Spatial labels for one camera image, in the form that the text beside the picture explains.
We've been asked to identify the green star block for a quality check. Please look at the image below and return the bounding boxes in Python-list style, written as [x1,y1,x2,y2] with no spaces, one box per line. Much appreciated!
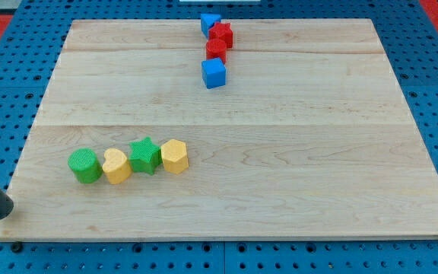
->
[129,137,162,175]

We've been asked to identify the red star block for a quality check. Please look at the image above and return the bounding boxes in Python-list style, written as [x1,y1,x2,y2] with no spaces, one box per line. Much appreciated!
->
[208,22,233,49]

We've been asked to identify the green cylinder block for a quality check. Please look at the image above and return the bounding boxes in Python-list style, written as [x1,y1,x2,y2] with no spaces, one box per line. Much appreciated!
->
[68,148,103,184]

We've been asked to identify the yellow heart block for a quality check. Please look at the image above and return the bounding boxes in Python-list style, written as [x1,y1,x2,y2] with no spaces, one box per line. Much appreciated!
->
[102,148,132,184]

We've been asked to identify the yellow hexagon block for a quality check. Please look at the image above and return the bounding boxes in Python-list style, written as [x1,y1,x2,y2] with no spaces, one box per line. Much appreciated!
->
[161,139,189,174]

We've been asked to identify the blue cube block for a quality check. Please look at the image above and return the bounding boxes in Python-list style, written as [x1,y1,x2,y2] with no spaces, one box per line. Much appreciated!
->
[202,58,227,89]

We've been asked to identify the red cylinder block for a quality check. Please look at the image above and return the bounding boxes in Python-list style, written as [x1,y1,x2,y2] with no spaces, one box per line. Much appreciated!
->
[205,38,227,64]

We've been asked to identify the blue triangle block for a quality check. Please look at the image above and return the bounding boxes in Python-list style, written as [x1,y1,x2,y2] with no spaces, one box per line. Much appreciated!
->
[200,13,222,39]

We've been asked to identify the wooden board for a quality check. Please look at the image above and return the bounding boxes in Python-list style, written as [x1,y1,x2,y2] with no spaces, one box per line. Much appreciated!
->
[0,19,438,242]

